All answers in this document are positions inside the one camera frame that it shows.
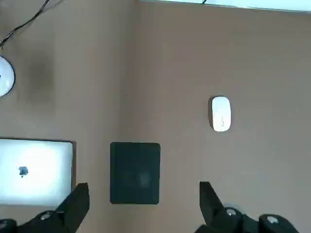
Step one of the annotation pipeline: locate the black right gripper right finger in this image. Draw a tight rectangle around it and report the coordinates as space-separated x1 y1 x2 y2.
194 181 302 233

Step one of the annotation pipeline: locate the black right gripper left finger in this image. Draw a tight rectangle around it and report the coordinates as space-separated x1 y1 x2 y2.
0 183 90 233

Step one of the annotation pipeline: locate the white computer mouse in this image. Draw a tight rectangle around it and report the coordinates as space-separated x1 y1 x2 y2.
209 95 232 133

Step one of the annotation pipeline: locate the black mouse pad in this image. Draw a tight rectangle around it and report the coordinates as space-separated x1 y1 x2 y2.
109 142 161 205

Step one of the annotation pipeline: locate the black lamp cable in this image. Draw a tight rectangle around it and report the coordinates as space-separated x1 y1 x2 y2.
0 0 47 48

